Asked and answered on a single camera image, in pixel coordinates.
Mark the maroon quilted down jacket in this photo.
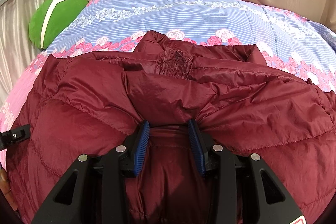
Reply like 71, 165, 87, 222
6, 31, 335, 223

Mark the person's left hand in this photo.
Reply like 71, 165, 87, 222
0, 167, 18, 211

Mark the silver satin striped curtain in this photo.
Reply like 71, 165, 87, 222
1, 0, 44, 104

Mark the pink blue floral bedspread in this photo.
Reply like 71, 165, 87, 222
1, 0, 335, 131

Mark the green plush pillow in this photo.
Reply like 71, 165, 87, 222
28, 0, 88, 50

